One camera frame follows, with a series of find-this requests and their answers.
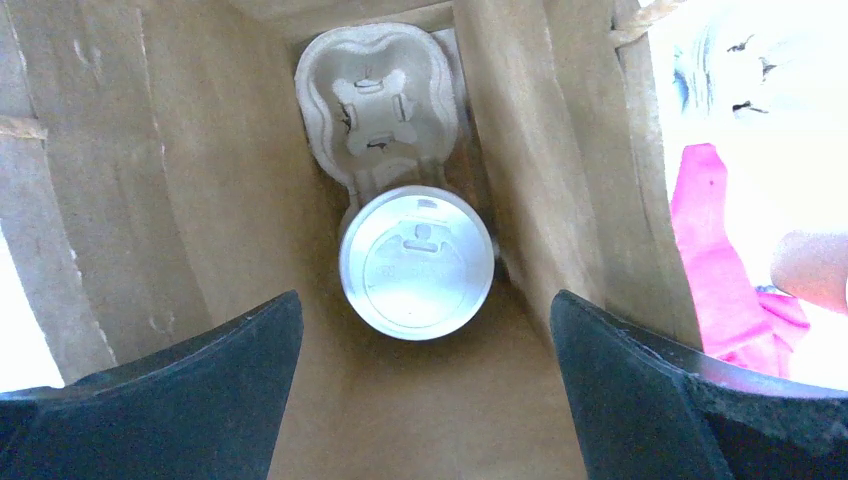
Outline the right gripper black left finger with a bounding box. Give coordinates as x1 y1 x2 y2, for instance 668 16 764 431
1 291 304 479

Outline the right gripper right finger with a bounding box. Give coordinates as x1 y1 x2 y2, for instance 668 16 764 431
550 290 847 479

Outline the green brown paper bag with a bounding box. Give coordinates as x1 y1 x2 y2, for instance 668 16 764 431
1 1 702 479

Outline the brown paper coffee cup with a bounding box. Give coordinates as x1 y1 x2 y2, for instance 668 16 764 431
338 185 495 341

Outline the stack of brown paper cups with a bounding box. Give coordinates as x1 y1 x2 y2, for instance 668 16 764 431
770 230 847 315

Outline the brown cardboard cup carrier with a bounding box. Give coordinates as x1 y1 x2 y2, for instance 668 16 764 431
672 9 793 120

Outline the red cloth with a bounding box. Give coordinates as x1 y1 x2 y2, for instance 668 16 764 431
670 144 810 378

